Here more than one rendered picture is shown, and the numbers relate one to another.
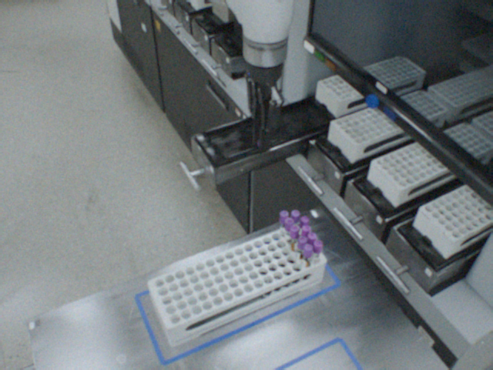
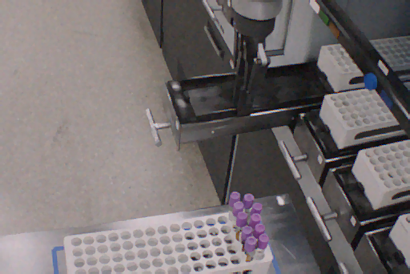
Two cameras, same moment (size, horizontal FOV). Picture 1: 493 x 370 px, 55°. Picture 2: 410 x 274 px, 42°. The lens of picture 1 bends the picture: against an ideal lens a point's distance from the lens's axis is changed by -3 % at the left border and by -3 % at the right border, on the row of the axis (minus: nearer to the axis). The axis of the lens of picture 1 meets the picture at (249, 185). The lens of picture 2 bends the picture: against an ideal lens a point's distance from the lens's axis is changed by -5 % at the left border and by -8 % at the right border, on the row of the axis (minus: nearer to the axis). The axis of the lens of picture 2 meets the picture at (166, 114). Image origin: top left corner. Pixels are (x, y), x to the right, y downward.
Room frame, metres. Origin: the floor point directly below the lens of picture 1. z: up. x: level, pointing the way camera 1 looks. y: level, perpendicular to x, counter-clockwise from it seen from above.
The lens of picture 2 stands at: (0.05, -0.08, 1.57)
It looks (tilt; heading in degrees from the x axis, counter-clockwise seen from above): 44 degrees down; 14
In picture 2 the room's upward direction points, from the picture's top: 2 degrees clockwise
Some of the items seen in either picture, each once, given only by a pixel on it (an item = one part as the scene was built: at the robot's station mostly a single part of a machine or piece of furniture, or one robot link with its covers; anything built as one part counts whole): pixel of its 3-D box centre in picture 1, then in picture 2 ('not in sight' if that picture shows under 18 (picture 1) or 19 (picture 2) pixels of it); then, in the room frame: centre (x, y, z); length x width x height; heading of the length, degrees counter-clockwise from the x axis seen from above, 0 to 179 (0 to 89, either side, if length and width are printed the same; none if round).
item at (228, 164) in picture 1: (313, 121); (310, 90); (1.01, -0.17, 0.78); 0.73 x 0.14 x 0.09; 120
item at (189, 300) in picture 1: (239, 281); (166, 260); (0.47, 0.02, 0.85); 0.30 x 0.10 x 0.06; 117
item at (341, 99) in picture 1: (370, 86); (381, 63); (1.10, -0.32, 0.83); 0.30 x 0.10 x 0.06; 120
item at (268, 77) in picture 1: (264, 77); (253, 30); (0.88, -0.03, 1.00); 0.08 x 0.07 x 0.09; 30
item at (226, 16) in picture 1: (223, 9); not in sight; (1.50, 0.10, 0.85); 0.12 x 0.02 x 0.06; 30
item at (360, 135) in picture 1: (388, 126); (391, 112); (0.93, -0.34, 0.83); 0.30 x 0.10 x 0.06; 120
